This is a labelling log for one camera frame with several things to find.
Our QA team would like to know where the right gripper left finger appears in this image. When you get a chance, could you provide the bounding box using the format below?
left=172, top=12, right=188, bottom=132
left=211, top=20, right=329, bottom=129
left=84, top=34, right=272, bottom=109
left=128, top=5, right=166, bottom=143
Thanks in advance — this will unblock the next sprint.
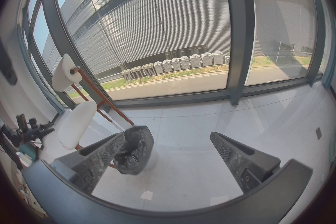
left=54, top=132, right=126, bottom=195

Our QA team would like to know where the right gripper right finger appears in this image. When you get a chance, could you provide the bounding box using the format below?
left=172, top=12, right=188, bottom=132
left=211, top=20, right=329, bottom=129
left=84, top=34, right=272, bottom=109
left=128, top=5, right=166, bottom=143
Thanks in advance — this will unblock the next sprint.
left=210, top=131, right=281, bottom=194

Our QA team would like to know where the black plastic bag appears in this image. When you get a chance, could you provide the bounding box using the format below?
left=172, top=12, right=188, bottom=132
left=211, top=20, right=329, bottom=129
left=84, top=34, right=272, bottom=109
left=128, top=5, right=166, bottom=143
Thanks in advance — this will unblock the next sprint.
left=113, top=125, right=154, bottom=176

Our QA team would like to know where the white chair with wooden legs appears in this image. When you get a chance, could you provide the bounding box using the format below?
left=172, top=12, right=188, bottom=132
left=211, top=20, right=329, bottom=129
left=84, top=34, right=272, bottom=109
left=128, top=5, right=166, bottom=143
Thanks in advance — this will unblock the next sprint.
left=52, top=54, right=135, bottom=169

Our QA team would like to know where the window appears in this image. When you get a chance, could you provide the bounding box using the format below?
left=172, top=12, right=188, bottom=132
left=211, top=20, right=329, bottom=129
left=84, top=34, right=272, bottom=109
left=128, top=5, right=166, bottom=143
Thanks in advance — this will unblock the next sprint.
left=16, top=0, right=331, bottom=113

